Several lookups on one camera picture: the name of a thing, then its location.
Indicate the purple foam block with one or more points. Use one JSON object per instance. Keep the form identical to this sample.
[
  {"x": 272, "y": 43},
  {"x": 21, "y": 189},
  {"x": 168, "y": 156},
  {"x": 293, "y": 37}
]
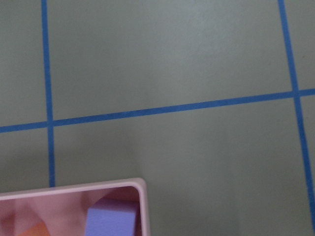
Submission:
[{"x": 111, "y": 217}]

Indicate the pink plastic bin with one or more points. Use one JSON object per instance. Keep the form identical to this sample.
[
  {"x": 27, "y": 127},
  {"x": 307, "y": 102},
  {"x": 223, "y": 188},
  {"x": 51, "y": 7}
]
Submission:
[{"x": 64, "y": 209}]

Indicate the orange foam block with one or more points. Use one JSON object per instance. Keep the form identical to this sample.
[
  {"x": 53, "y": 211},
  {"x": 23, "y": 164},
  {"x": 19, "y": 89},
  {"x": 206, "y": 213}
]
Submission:
[{"x": 39, "y": 229}]

